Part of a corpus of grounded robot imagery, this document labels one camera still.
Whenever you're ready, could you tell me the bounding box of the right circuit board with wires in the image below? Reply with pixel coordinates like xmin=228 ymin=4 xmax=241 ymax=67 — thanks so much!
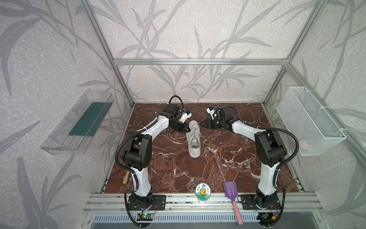
xmin=257 ymin=212 xmax=278 ymax=222

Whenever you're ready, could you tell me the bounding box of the white wire mesh basket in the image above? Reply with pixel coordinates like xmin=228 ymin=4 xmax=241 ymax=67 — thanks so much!
xmin=276 ymin=87 xmax=347 ymax=156

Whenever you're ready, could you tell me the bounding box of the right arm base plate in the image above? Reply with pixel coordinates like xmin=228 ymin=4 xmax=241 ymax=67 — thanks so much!
xmin=238 ymin=194 xmax=282 ymax=210

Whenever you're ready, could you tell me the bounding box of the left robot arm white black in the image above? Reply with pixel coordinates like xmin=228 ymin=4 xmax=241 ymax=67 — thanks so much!
xmin=114 ymin=103 xmax=192 ymax=206

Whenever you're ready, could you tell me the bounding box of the white sneaker shoe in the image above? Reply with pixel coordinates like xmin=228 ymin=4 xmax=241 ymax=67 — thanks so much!
xmin=186 ymin=120 xmax=201 ymax=158

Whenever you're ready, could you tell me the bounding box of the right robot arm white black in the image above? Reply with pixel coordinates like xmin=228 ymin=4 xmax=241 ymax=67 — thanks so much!
xmin=201 ymin=106 xmax=299 ymax=204

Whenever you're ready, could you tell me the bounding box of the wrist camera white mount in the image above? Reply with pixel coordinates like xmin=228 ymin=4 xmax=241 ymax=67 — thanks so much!
xmin=179 ymin=109 xmax=192 ymax=123
xmin=206 ymin=106 xmax=219 ymax=119

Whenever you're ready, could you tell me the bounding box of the brown slotted litter scoop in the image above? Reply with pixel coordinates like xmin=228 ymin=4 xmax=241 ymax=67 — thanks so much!
xmin=277 ymin=170 xmax=297 ymax=191

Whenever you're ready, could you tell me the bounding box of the clear plastic wall tray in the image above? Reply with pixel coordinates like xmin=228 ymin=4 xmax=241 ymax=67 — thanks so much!
xmin=41 ymin=89 xmax=114 ymax=156

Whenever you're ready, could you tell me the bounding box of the blue wooden handled spatula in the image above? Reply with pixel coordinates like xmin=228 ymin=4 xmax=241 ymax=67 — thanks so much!
xmin=123 ymin=171 xmax=130 ymax=185

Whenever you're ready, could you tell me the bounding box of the purple pink toy shovel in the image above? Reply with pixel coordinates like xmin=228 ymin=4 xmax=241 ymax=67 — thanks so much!
xmin=223 ymin=181 xmax=244 ymax=225

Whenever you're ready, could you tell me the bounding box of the white shoelace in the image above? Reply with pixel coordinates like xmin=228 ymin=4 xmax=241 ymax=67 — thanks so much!
xmin=168 ymin=121 xmax=202 ymax=148

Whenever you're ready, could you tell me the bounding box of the green circuit board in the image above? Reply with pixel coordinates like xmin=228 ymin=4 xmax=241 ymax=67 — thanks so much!
xmin=136 ymin=213 xmax=155 ymax=221

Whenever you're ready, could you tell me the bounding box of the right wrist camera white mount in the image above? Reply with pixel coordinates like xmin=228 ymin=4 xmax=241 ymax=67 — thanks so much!
xmin=206 ymin=106 xmax=219 ymax=119

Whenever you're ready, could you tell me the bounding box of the pink item in basket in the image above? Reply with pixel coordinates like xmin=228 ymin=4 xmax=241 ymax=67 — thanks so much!
xmin=299 ymin=140 xmax=312 ymax=153

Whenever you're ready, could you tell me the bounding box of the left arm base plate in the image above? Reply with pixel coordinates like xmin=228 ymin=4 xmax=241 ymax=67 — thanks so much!
xmin=127 ymin=195 xmax=166 ymax=211

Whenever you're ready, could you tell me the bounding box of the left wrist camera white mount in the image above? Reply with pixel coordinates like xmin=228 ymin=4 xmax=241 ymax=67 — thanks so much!
xmin=179 ymin=109 xmax=192 ymax=123

